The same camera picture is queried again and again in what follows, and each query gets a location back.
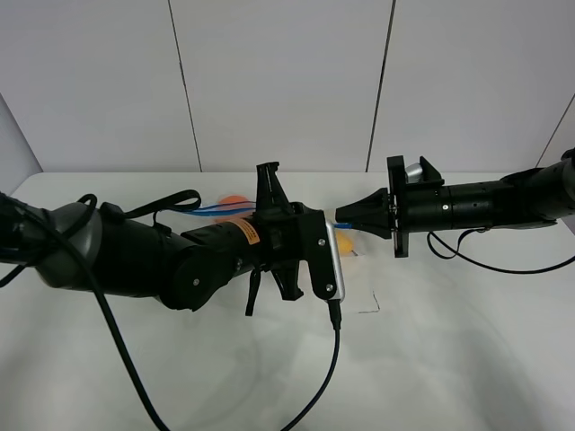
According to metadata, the orange toy fruit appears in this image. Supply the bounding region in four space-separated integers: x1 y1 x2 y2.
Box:
212 195 253 223

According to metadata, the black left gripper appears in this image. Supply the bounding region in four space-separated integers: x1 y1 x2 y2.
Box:
252 162 335 301

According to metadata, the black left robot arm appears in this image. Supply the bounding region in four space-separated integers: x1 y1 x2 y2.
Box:
1 163 345 315

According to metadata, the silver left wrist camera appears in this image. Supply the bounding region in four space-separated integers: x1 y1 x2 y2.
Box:
325 220 345 302

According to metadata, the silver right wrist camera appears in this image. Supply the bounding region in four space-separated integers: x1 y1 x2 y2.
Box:
405 163 424 184

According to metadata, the black camera cable right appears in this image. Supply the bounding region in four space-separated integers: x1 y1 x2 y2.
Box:
426 226 575 274

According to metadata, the black camera cable left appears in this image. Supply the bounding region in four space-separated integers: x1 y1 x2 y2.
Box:
0 192 345 431

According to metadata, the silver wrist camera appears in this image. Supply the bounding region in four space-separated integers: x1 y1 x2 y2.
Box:
405 163 424 184
325 220 345 302

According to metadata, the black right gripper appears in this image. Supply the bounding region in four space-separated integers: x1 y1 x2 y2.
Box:
335 155 445 258

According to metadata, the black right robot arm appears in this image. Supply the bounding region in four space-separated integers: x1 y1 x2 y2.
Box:
335 151 574 258

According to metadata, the yellow toy pear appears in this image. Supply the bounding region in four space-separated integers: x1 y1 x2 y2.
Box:
336 230 355 257

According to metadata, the black camera cable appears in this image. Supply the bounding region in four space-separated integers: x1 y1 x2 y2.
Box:
426 226 575 274
0 192 345 431

